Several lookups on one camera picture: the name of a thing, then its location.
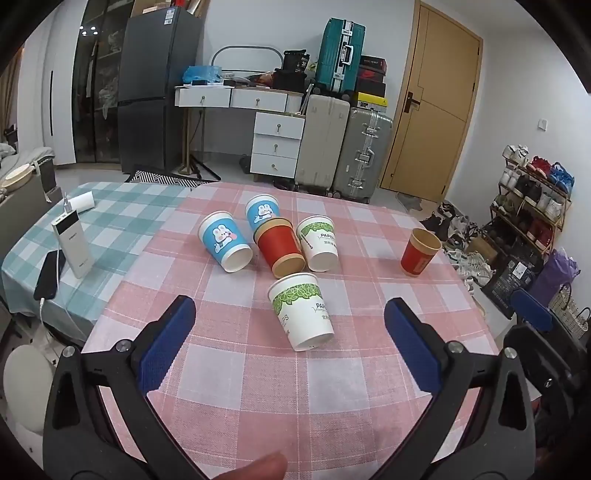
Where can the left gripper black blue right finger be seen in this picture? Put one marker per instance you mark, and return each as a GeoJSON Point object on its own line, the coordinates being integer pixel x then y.
{"type": "Point", "coordinates": [498, 441]}

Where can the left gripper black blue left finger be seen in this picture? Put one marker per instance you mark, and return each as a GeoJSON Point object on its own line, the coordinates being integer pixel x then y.
{"type": "Point", "coordinates": [99, 422]}

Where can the white green paper cup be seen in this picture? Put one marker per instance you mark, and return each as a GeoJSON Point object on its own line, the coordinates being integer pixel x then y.
{"type": "Point", "coordinates": [300, 307]}

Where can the red upright paper cup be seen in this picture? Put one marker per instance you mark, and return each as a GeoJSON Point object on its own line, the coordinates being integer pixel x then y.
{"type": "Point", "coordinates": [421, 248]}

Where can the blue rabbit cup front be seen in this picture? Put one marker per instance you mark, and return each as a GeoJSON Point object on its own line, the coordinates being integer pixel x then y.
{"type": "Point", "coordinates": [224, 242]}

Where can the blue rabbit cup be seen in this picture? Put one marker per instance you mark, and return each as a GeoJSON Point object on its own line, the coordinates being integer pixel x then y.
{"type": "Point", "coordinates": [260, 209]}
{"type": "Point", "coordinates": [224, 242]}

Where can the white green cup far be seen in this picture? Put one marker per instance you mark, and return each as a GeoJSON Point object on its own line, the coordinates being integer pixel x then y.
{"type": "Point", "coordinates": [317, 238]}

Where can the red paper cup lying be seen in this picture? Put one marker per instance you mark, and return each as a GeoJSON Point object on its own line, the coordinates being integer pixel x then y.
{"type": "Point", "coordinates": [278, 243]}

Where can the blue rabbit cup rear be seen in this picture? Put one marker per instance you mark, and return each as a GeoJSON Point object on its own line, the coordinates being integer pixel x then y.
{"type": "Point", "coordinates": [260, 209]}

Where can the left hand fingertip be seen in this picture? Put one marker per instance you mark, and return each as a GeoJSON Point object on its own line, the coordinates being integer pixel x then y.
{"type": "Point", "coordinates": [269, 467]}

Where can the white round stool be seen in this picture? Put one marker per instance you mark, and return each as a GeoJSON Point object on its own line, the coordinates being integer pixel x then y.
{"type": "Point", "coordinates": [27, 381]}

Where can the pink checked tablecloth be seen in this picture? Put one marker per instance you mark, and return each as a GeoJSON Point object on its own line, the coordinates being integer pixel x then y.
{"type": "Point", "coordinates": [301, 366]}

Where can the black smartphone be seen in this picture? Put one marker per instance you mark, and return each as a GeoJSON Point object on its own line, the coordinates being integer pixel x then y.
{"type": "Point", "coordinates": [49, 276]}

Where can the purple bag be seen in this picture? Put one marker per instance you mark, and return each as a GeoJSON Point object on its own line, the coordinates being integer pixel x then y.
{"type": "Point", "coordinates": [560, 269]}

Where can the white power bank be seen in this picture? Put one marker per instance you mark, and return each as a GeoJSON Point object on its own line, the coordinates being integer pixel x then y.
{"type": "Point", "coordinates": [69, 232]}

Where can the teal checked tablecloth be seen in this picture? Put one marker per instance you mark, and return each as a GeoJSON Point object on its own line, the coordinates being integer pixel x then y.
{"type": "Point", "coordinates": [125, 218]}

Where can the shoe rack with shoes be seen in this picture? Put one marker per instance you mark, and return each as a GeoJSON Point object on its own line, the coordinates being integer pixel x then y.
{"type": "Point", "coordinates": [534, 196]}

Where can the silver suitcase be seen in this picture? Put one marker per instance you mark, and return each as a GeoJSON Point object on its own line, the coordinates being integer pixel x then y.
{"type": "Point", "coordinates": [364, 150]}

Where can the beige suitcase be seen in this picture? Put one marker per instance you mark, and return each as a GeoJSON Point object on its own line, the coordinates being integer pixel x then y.
{"type": "Point", "coordinates": [324, 131]}

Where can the white drawer desk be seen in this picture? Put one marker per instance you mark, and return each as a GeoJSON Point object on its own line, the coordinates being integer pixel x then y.
{"type": "Point", "coordinates": [263, 124]}

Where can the wooden door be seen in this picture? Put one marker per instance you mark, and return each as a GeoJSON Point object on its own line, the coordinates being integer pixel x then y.
{"type": "Point", "coordinates": [436, 105]}

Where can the blue plastic bag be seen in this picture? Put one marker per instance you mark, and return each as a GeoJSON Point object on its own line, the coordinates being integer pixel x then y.
{"type": "Point", "coordinates": [202, 75]}

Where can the black refrigerator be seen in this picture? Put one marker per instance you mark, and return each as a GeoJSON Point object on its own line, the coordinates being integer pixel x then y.
{"type": "Point", "coordinates": [157, 49]}

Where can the teal suitcase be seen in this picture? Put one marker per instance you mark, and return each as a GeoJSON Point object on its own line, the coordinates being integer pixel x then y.
{"type": "Point", "coordinates": [340, 56]}

